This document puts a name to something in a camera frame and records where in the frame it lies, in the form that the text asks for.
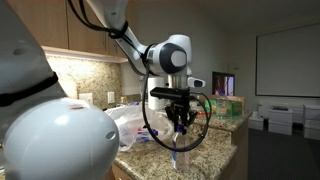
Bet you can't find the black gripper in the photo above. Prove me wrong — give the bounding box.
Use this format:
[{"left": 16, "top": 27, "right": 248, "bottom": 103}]
[{"left": 165, "top": 97, "right": 199, "bottom": 135}]

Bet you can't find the translucent white plastic bag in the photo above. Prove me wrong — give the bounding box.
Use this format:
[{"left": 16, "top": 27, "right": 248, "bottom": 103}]
[{"left": 105, "top": 104, "right": 175, "bottom": 152}]

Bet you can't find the white paper towel roll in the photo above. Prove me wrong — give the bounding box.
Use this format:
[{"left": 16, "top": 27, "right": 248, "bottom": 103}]
[{"left": 147, "top": 77, "right": 166, "bottom": 111}]

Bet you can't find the tall clear water bottle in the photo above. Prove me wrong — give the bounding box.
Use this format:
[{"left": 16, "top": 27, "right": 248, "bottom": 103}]
[{"left": 215, "top": 94, "right": 230, "bottom": 120}]

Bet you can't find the flat screen television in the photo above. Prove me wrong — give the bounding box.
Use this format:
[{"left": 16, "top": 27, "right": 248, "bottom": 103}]
[{"left": 212, "top": 71, "right": 236, "bottom": 97}]

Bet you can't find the green cardboard box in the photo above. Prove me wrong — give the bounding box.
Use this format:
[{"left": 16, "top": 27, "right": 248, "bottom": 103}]
[{"left": 204, "top": 98, "right": 244, "bottom": 118}]

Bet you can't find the white cardboard box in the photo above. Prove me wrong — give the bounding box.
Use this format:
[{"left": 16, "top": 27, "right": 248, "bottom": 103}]
[
  {"left": 303, "top": 119, "right": 320, "bottom": 141},
  {"left": 268, "top": 121, "right": 294, "bottom": 136},
  {"left": 303, "top": 103, "right": 320, "bottom": 122},
  {"left": 248, "top": 111, "right": 266, "bottom": 131}
]

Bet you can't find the wooden drawer front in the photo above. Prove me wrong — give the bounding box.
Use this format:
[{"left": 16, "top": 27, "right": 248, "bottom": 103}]
[{"left": 110, "top": 163, "right": 134, "bottom": 180}]

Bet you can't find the wooden cabinet door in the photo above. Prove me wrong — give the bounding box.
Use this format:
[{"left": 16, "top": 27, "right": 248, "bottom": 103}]
[
  {"left": 66, "top": 0, "right": 109, "bottom": 56},
  {"left": 106, "top": 33, "right": 129, "bottom": 60},
  {"left": 6, "top": 0, "right": 69, "bottom": 50}
]

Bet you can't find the white box with dark lid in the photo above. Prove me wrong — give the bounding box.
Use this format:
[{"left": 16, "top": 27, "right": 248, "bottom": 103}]
[{"left": 268, "top": 105, "right": 294, "bottom": 125}]

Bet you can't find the under-cabinet light strip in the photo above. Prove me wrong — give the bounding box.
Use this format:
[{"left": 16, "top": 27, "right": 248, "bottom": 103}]
[{"left": 41, "top": 45, "right": 130, "bottom": 64}]

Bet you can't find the white projection screen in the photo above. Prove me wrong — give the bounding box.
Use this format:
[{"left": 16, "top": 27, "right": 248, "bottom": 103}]
[{"left": 255, "top": 22, "right": 320, "bottom": 99}]

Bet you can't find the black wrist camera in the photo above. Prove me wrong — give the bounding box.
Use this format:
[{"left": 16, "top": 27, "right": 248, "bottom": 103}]
[{"left": 149, "top": 86, "right": 192, "bottom": 101}]

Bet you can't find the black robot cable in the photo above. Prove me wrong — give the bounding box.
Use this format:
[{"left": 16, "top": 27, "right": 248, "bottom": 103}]
[{"left": 67, "top": 0, "right": 212, "bottom": 153}]

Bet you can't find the white wall outlet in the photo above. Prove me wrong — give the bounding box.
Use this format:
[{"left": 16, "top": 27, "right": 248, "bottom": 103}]
[
  {"left": 78, "top": 92, "right": 94, "bottom": 107},
  {"left": 107, "top": 91, "right": 116, "bottom": 104}
]

